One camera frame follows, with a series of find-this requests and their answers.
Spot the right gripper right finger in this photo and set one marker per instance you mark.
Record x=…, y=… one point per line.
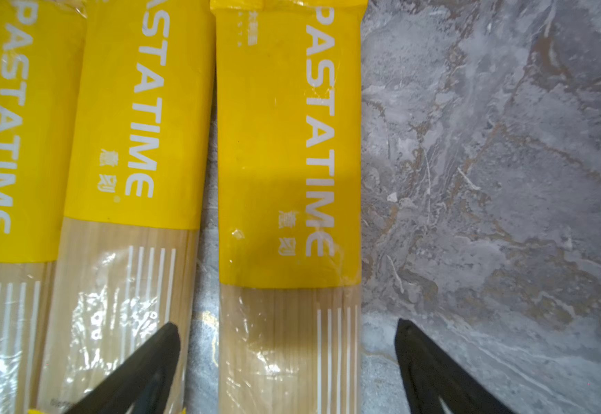
x=433, y=381

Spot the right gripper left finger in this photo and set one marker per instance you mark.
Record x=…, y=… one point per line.
x=143, y=382

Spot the yellow pastatime spaghetti pack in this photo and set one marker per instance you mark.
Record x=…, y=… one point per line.
x=289, y=144
x=131, y=223
x=41, y=48

